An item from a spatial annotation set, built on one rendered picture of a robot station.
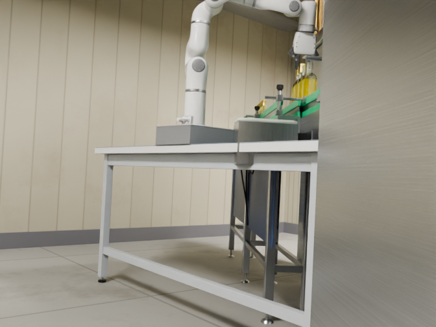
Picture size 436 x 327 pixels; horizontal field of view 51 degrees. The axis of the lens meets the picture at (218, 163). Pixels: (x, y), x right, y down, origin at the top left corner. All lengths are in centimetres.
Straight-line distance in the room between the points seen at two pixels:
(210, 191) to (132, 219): 92
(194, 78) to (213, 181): 276
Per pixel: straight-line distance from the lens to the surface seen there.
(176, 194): 445
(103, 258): 268
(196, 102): 203
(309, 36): 220
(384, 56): 77
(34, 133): 384
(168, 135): 203
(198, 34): 209
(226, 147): 172
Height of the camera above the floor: 63
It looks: 1 degrees up
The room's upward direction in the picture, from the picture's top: 3 degrees clockwise
